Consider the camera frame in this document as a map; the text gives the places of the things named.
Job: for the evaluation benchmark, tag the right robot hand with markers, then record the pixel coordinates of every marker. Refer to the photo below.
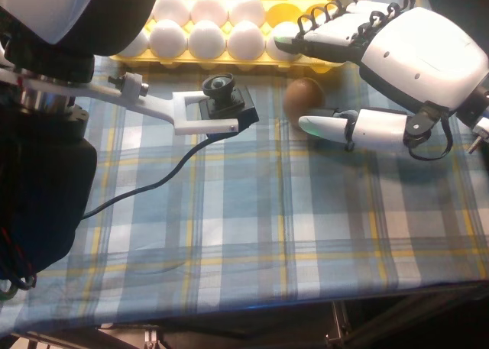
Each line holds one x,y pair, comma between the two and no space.
424,59

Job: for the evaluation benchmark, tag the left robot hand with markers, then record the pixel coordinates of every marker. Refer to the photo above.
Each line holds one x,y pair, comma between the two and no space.
57,9

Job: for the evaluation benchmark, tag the brownish yellow egg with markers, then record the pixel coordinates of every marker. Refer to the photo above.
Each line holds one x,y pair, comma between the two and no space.
302,97

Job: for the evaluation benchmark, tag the yellow egg carton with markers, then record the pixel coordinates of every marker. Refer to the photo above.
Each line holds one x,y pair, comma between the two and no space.
214,62

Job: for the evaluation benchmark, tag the blue plaid tablecloth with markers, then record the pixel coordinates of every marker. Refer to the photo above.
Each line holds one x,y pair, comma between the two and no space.
267,211

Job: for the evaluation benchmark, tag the white camera bracket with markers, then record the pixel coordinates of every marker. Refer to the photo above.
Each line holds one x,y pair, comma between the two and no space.
153,106

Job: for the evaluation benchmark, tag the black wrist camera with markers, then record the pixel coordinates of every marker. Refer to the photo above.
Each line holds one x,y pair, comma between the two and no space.
225,102

